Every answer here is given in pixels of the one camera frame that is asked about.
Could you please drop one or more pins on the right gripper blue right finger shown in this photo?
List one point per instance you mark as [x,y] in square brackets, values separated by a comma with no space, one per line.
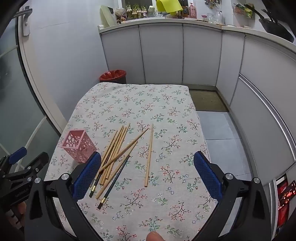
[209,178]

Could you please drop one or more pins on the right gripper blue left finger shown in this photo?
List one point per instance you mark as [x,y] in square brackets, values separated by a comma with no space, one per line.
[86,174]

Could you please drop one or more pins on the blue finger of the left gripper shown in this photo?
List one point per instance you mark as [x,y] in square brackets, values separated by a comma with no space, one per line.
[17,155]

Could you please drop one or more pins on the lone wooden chopstick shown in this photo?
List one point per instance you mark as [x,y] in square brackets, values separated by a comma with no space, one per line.
[146,181]

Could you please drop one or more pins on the person's left hand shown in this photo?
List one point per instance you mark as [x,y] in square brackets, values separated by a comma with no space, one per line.
[16,216]

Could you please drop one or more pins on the thumb tip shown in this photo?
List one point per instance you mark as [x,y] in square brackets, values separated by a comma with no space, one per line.
[154,236]

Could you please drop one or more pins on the wooden chopstick in pile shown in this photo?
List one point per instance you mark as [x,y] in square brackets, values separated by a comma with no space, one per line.
[121,164]

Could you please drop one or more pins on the pink perforated utensil holder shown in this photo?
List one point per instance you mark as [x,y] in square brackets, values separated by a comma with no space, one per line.
[78,145]

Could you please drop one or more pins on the wooden chopstick pile left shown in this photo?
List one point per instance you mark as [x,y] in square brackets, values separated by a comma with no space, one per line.
[113,149]

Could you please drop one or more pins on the crossing wooden chopstick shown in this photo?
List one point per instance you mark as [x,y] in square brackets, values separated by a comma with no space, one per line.
[121,152]

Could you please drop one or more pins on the floral tablecloth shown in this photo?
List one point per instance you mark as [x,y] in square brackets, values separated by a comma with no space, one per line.
[176,203]

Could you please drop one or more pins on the green floor mat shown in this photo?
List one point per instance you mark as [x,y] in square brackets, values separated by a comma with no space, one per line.
[206,100]

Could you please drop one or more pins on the red lined trash bin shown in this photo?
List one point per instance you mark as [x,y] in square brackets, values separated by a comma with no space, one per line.
[114,76]

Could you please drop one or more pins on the white cabinet front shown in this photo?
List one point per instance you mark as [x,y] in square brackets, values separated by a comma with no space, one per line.
[253,71]

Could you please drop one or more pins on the black wok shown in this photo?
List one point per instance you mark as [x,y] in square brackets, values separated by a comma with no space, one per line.
[272,26]

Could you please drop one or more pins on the cutting board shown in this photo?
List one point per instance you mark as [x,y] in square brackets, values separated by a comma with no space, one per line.
[107,17]

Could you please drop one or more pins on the pink bottle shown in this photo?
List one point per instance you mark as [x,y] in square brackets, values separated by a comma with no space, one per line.
[192,11]

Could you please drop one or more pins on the door handle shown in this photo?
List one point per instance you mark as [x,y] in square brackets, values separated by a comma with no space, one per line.
[24,16]

